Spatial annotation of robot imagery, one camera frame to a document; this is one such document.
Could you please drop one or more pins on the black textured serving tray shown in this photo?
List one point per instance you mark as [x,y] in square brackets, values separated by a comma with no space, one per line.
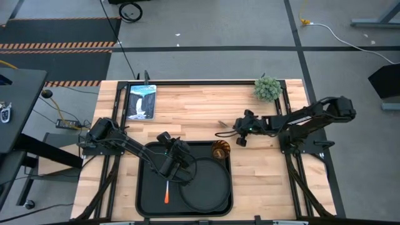
[150,200]

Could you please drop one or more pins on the black side desk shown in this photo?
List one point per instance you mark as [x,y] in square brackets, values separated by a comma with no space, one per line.
[18,106]

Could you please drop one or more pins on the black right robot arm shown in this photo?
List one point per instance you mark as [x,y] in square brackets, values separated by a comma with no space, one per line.
[297,120]

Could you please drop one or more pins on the black aluminium rig frame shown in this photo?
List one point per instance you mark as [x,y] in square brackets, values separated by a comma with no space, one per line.
[203,82]

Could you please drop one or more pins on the grey metal table leg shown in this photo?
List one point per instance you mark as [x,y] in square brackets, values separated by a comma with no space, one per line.
[375,22]

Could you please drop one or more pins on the white remote fob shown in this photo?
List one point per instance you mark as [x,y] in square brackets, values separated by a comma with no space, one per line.
[5,114]

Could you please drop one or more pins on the black cabinet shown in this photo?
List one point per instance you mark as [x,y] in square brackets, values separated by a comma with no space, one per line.
[386,81]

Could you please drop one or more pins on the black caster wheel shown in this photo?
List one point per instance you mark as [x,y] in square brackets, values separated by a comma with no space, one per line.
[29,204]

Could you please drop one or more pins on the amber faceted plastic cup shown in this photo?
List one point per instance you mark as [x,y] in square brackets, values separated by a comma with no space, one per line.
[220,150]

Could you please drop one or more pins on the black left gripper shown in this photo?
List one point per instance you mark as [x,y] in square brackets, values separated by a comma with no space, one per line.
[164,157]

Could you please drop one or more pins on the waterfall picture tablet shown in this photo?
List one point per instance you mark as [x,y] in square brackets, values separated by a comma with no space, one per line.
[141,103]

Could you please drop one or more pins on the black hazard striped floor mat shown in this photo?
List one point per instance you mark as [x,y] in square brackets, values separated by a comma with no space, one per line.
[62,31]
[56,65]

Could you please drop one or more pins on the black round plate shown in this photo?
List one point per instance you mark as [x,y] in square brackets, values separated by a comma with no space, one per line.
[209,190]

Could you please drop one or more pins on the small green potted plant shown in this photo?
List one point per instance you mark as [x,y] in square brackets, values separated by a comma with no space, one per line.
[267,89]

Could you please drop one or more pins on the black round foot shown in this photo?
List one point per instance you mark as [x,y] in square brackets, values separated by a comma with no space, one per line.
[47,93]

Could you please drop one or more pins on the grey metal foot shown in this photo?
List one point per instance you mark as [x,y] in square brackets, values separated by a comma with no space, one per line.
[390,106]

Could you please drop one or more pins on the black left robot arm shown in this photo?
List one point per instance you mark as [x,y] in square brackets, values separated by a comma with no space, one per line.
[131,148]

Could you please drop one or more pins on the black power adapter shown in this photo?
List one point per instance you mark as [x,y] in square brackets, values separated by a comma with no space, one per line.
[67,124]

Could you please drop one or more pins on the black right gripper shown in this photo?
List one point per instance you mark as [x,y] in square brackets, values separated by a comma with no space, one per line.
[250,128]

